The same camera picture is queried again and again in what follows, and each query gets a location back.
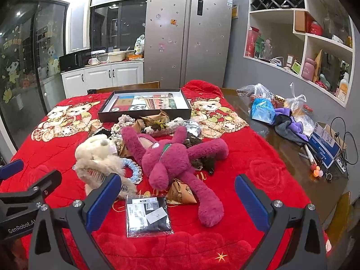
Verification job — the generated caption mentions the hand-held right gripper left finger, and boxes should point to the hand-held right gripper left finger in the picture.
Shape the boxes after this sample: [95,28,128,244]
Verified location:
[29,172,133,270]

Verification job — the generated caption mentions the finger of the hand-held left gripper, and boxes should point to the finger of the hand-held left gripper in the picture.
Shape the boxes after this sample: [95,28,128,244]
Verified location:
[0,170,63,201]
[0,159,25,181]

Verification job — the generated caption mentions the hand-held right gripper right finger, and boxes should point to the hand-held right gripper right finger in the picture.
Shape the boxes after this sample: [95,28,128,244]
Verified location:
[234,174,328,270]

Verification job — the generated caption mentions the cream plush bear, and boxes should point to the cream plush bear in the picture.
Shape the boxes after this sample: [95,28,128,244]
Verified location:
[74,134,138,200]

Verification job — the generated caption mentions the pink plush toy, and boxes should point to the pink plush toy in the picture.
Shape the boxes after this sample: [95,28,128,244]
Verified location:
[121,126,230,228]

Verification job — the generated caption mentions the silver foil disc packet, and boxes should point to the silver foil disc packet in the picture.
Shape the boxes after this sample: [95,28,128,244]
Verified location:
[184,119,202,138]

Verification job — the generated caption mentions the black tray box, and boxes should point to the black tray box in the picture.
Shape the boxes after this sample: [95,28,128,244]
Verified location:
[97,88,192,123]

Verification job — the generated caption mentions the wooden desktop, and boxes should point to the wooden desktop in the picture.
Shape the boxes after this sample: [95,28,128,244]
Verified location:
[219,87,349,225]

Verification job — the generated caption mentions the blue white scrunchie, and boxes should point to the blue white scrunchie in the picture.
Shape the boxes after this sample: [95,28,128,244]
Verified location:
[121,157,144,185]

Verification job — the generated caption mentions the red printed blanket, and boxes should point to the red printed blanket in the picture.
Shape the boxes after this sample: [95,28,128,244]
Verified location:
[0,80,329,270]

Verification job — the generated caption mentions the dark garment in clear bag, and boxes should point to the dark garment in clear bag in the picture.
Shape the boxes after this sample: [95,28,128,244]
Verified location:
[125,195,174,238]

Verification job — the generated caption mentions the lace scrunchie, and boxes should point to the lace scrunchie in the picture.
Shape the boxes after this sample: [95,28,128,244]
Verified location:
[108,135,126,158]
[111,114,135,135]

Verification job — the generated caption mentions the white tube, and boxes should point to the white tube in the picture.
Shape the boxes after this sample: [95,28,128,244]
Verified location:
[302,145,320,169]

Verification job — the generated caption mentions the purple grey cloth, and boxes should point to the purple grey cloth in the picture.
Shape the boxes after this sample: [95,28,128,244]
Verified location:
[274,107,313,142]

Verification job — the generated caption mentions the blue white cardboard box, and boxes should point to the blue white cardboard box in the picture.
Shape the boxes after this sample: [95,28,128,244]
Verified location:
[308,122,348,169]

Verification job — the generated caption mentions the blue plastic bag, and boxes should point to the blue plastic bag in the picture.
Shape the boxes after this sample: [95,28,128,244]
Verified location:
[250,98,276,124]

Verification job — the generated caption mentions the clear bag of bread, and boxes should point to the clear bag of bread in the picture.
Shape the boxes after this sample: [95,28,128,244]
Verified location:
[284,83,315,135]

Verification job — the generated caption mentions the glass sliding door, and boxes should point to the glass sliding door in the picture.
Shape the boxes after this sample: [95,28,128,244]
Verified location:
[0,0,69,147]

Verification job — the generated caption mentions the clear bag with dark contents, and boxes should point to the clear bag with dark contents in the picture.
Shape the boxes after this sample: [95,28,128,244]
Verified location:
[236,84,275,102]

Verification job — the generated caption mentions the white kitchen cabinets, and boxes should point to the white kitchen cabinets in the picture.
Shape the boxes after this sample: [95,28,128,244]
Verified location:
[60,62,144,99]

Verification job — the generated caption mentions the black microwave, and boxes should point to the black microwave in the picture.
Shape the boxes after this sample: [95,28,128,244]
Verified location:
[58,50,92,72]

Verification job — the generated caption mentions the cream basin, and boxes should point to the cream basin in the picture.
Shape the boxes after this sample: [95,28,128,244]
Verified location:
[108,51,126,62]

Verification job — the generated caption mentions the pink container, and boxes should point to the pink container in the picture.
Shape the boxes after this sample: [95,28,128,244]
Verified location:
[301,58,316,78]

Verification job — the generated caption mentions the white bottle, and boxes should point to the white bottle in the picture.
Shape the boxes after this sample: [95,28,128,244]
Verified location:
[337,72,350,102]

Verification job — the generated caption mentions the green box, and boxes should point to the green box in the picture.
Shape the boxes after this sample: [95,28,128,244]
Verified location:
[255,36,265,58]

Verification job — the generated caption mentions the printed plastic bag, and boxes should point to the printed plastic bag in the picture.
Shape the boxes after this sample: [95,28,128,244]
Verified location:
[133,34,145,55]

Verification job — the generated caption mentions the red gift box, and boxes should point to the red gift box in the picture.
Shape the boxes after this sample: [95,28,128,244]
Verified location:
[245,27,261,58]

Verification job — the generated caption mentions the silver double door refrigerator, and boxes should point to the silver double door refrigerator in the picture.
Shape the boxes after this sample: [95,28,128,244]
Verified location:
[143,0,233,88]

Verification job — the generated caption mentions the dark kitchen window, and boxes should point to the dark kitchen window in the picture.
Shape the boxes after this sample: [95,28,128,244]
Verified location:
[90,1,147,54]

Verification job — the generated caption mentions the red jar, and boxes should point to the red jar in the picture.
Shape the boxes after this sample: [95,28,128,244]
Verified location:
[310,21,324,36]

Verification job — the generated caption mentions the brown cardboard box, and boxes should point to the brown cardboard box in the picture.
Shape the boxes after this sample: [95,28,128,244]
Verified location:
[294,11,313,33]

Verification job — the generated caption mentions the black cable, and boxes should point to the black cable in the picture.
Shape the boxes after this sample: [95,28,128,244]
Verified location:
[329,117,359,165]

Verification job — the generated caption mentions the white wall shelf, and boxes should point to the white wall shelf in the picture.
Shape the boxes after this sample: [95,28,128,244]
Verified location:
[243,0,355,109]

